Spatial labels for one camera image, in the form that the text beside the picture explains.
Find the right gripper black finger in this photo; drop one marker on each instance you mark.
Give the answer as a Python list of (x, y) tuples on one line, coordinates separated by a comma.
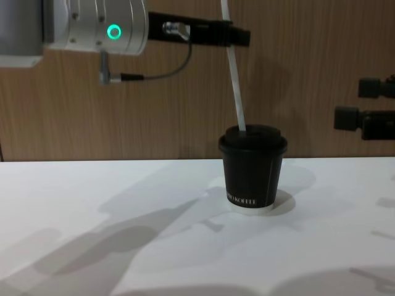
[(347, 118), (370, 88)]

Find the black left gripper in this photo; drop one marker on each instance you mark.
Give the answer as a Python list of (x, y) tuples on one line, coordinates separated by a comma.
[(155, 29)]

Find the white paper-wrapped straw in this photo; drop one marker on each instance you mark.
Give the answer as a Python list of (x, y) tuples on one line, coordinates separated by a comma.
[(236, 83)]

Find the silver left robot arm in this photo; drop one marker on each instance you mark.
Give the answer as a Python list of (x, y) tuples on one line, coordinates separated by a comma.
[(92, 21)]

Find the black plastic cup lid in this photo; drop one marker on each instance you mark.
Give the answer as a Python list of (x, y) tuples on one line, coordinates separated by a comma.
[(253, 138)]

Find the black paper cup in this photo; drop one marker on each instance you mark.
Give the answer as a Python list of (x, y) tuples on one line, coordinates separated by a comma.
[(250, 179)]

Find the white table cloth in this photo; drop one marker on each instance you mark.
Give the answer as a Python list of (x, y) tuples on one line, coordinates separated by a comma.
[(123, 240)]

